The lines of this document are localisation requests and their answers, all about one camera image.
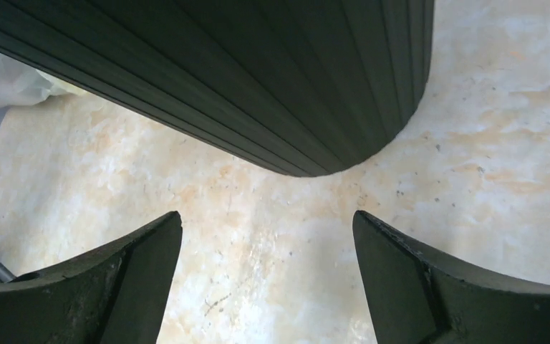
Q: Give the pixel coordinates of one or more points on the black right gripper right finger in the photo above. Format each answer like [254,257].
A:
[418,294]

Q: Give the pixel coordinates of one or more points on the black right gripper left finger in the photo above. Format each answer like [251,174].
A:
[115,293]

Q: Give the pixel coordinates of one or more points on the black ribbed trash bin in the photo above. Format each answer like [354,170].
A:
[301,88]

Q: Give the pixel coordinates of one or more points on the large translucent yellowish trash bag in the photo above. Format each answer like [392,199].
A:
[22,85]

